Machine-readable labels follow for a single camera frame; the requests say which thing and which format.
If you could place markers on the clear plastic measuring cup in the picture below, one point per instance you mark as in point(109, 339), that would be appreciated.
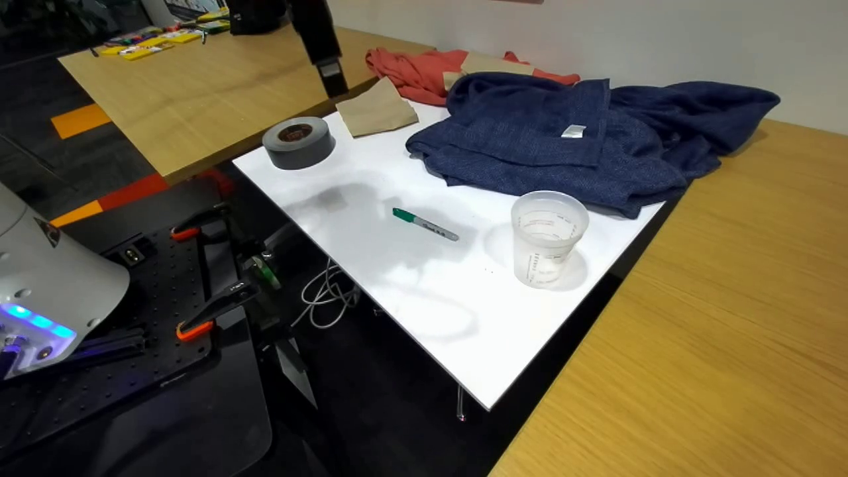
point(547, 235)

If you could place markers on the wooden table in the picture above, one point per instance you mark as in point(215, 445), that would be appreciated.
point(199, 99)

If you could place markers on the tan paper piece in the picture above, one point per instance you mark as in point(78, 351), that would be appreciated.
point(490, 65)

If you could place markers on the black bag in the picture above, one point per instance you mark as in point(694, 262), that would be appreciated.
point(255, 16)

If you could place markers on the green marker pen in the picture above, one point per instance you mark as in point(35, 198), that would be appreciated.
point(424, 224)

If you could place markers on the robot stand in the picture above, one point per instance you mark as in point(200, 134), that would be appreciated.
point(159, 391)

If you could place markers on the brown paper bag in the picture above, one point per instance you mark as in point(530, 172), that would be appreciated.
point(377, 109)

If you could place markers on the dark blue cloth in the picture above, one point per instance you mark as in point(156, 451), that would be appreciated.
point(563, 152)

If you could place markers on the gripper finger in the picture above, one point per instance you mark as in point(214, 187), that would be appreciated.
point(319, 33)

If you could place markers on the black and green clamp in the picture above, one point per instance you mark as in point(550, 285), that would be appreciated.
point(263, 270)

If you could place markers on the black clamp with orange tips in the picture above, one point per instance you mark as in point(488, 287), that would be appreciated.
point(199, 225)
point(215, 308)

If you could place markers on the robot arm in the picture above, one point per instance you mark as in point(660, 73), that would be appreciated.
point(46, 278)

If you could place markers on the grey duct tape roll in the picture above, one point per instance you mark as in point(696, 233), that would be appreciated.
point(298, 149)

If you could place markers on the heap of colourful toy pieces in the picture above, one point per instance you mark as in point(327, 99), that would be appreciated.
point(159, 41)

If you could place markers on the red cloth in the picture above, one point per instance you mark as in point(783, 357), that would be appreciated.
point(414, 73)

